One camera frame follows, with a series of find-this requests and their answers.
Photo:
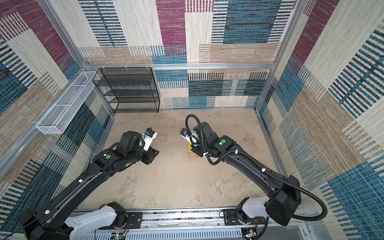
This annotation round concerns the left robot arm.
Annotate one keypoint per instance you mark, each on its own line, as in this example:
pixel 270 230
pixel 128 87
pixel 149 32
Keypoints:
pixel 53 220

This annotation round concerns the white wire mesh basket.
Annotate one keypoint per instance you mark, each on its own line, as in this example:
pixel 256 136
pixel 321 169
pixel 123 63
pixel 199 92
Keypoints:
pixel 57 119

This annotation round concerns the black wire mesh shelf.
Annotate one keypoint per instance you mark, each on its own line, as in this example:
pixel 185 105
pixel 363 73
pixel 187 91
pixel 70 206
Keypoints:
pixel 128 90

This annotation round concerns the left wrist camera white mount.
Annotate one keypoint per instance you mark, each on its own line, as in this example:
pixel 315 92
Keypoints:
pixel 149 136

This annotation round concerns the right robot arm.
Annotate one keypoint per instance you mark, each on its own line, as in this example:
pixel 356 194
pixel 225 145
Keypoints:
pixel 281 201

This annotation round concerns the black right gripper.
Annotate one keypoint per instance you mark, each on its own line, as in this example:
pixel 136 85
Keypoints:
pixel 196 150

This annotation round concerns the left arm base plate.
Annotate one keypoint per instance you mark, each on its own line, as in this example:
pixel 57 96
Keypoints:
pixel 134 220

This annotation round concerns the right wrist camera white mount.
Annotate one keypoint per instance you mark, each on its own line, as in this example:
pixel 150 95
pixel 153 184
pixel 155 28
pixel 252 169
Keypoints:
pixel 190 137

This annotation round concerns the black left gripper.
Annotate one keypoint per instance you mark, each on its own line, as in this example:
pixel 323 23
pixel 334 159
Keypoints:
pixel 151 156

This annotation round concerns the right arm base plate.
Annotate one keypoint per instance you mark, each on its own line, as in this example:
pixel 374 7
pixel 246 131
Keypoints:
pixel 231 219

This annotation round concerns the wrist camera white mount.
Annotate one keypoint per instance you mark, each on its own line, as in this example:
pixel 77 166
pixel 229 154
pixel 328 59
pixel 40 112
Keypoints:
pixel 149 136
pixel 190 137

